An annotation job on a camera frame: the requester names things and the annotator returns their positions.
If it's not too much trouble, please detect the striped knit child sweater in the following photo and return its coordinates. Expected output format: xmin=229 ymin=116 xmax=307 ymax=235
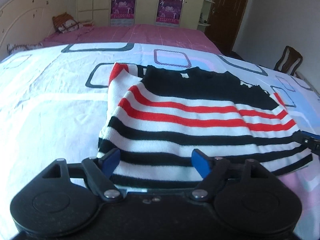
xmin=98 ymin=63 xmax=313 ymax=189

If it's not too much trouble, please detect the wooden bed footboard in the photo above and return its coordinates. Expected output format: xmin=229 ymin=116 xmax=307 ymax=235
xmin=296 ymin=71 xmax=319 ymax=94

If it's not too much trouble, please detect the dark wooden chair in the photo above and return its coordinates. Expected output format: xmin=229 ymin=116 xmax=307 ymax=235
xmin=273 ymin=46 xmax=303 ymax=76

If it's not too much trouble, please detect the patterned white bed sheet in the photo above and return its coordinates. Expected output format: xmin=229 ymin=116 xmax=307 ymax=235
xmin=1 ymin=43 xmax=319 ymax=239

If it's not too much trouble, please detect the pink bed sheet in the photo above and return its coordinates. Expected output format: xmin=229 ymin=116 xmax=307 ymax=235
xmin=42 ymin=24 xmax=222 ymax=55

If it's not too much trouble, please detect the dark brown wooden door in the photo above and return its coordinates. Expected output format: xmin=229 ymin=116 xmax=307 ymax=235
xmin=204 ymin=0 xmax=248 ymax=54

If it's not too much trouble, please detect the white patterned pillow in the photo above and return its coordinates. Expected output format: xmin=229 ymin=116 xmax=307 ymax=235
xmin=7 ymin=42 xmax=43 ymax=55

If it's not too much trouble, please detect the lower right purple poster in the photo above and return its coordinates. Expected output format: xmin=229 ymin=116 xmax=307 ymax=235
xmin=156 ymin=0 xmax=183 ymax=26

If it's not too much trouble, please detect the lower left purple poster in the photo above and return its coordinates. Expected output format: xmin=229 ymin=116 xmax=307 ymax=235
xmin=110 ymin=0 xmax=136 ymax=27

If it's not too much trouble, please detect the cream corner shelf unit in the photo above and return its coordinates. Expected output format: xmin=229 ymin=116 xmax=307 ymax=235
xmin=197 ymin=0 xmax=214 ymax=33

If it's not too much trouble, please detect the cream rounded headboard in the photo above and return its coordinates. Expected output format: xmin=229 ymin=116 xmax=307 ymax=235
xmin=0 ymin=0 xmax=67 ymax=59

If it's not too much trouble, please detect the cream wardrobe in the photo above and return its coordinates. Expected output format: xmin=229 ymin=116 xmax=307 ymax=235
xmin=76 ymin=0 xmax=203 ymax=29

